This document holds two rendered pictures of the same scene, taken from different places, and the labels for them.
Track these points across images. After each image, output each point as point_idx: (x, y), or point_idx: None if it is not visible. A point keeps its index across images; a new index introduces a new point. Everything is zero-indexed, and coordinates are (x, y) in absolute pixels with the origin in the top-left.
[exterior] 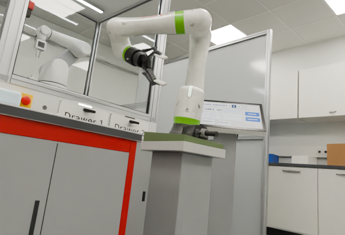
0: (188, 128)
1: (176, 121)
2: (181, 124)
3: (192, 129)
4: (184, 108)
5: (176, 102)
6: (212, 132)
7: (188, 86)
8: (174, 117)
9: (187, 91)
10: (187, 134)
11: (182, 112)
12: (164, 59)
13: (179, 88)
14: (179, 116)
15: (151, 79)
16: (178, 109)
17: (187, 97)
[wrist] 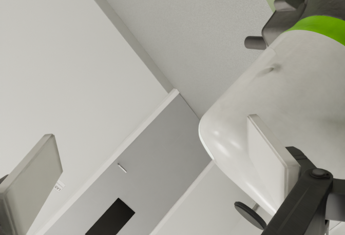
0: (291, 21)
1: (315, 18)
2: (301, 18)
3: (276, 18)
4: (258, 57)
5: (279, 81)
6: (250, 40)
7: (200, 124)
8: (313, 29)
9: (209, 108)
10: None
11: (270, 44)
12: (55, 142)
13: (230, 130)
14: (288, 30)
15: (308, 193)
16: (274, 51)
17: (226, 90)
